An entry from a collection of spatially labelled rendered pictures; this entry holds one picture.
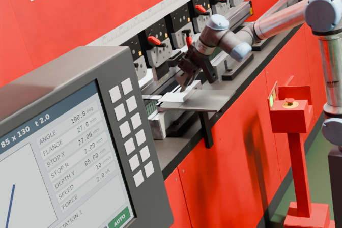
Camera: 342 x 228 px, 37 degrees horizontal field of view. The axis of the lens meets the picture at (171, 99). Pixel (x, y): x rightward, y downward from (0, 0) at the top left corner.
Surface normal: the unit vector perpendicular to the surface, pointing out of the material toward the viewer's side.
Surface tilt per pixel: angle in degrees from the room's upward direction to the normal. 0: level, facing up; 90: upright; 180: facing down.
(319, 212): 0
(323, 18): 82
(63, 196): 90
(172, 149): 0
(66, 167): 90
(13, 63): 90
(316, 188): 0
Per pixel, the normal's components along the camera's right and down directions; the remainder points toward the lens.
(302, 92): -0.38, 0.44
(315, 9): -0.59, 0.31
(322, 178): -0.21, -0.90
